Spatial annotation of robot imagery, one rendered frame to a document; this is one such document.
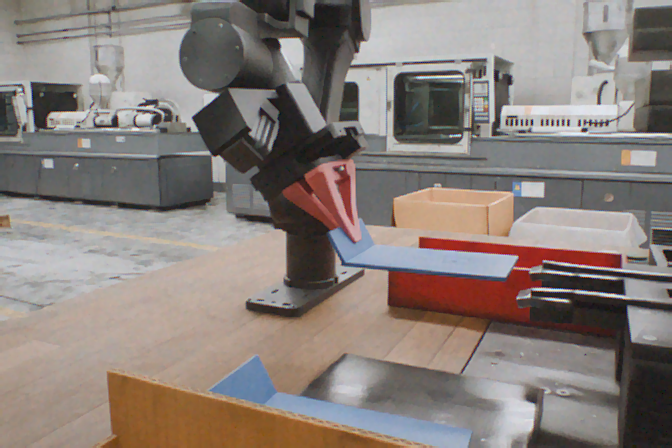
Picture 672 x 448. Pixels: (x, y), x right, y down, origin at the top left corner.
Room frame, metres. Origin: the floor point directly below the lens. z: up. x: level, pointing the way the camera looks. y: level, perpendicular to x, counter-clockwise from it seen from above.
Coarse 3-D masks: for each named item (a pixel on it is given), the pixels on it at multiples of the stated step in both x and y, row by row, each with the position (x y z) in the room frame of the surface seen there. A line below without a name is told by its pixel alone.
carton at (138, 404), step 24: (120, 384) 0.30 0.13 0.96; (144, 384) 0.29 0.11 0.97; (168, 384) 0.28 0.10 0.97; (120, 408) 0.30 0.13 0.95; (144, 408) 0.29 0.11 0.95; (168, 408) 0.28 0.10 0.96; (192, 408) 0.28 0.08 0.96; (216, 408) 0.27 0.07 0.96; (240, 408) 0.26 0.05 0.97; (264, 408) 0.26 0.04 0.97; (120, 432) 0.30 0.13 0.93; (144, 432) 0.29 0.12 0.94; (168, 432) 0.28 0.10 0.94; (192, 432) 0.28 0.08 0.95; (216, 432) 0.27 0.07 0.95; (240, 432) 0.26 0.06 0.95; (264, 432) 0.26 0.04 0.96; (288, 432) 0.25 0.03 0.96; (312, 432) 0.25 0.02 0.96; (336, 432) 0.24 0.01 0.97; (360, 432) 0.24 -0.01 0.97
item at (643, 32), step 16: (640, 16) 0.36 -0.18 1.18; (656, 16) 0.36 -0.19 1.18; (640, 32) 0.36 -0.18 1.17; (656, 32) 0.36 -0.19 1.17; (640, 48) 0.36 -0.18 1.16; (656, 48) 0.36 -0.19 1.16; (656, 80) 0.33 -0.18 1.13; (640, 96) 0.41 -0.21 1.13; (656, 96) 0.33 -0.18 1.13; (640, 112) 0.40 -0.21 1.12; (656, 112) 0.33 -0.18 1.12; (640, 128) 0.38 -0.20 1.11; (656, 128) 0.33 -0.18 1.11
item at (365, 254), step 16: (336, 240) 0.48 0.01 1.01; (368, 240) 0.53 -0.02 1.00; (352, 256) 0.49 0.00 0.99; (368, 256) 0.49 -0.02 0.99; (384, 256) 0.49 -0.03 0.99; (400, 256) 0.49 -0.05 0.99; (416, 256) 0.49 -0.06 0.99; (432, 256) 0.48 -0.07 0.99; (448, 256) 0.48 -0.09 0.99; (464, 256) 0.48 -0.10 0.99; (480, 256) 0.48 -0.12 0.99; (496, 256) 0.48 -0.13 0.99; (512, 256) 0.48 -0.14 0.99; (416, 272) 0.45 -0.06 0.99; (432, 272) 0.44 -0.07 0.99; (448, 272) 0.43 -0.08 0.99; (464, 272) 0.43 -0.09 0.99; (480, 272) 0.43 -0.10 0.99; (496, 272) 0.43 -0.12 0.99
